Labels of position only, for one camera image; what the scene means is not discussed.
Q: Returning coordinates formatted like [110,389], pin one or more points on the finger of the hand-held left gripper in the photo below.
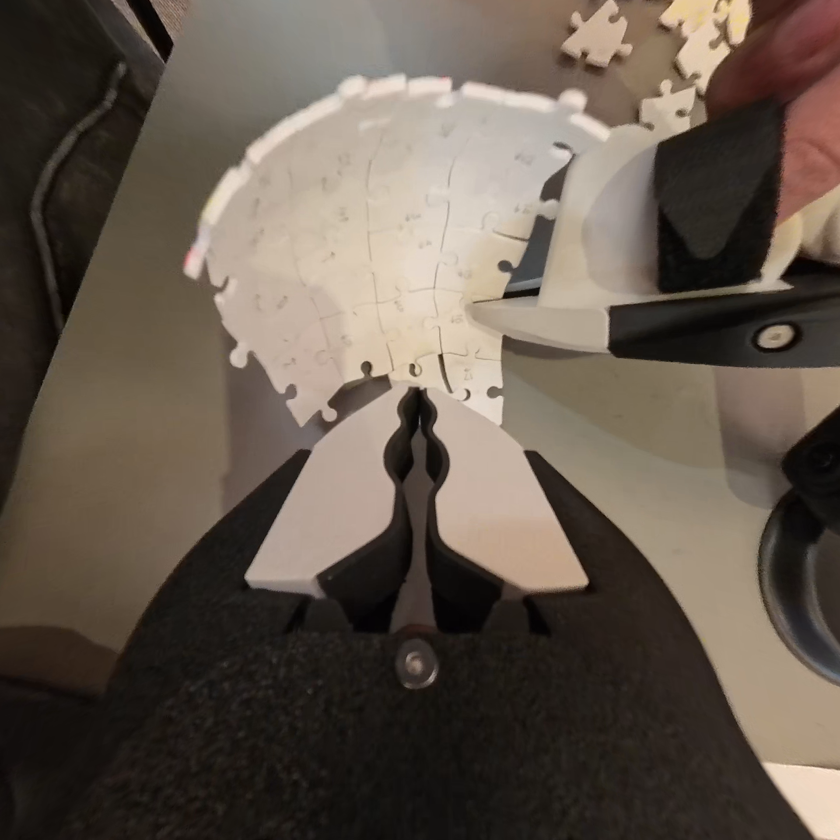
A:
[551,325]

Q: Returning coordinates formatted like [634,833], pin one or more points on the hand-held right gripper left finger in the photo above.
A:
[334,518]

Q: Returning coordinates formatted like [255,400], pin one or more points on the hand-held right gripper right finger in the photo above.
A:
[505,518]

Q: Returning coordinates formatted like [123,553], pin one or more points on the assembled curved puzzle ball section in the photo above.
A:
[394,229]

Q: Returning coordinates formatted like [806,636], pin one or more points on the pile of white puzzle pieces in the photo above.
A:
[695,52]

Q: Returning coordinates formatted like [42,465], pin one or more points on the black round puzzle stand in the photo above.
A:
[800,590]

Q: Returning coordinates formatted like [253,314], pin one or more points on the person's left hand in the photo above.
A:
[807,79]

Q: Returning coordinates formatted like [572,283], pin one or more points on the white paper instruction sheet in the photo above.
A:
[807,800]

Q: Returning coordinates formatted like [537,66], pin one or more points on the person's dark trousers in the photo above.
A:
[39,39]

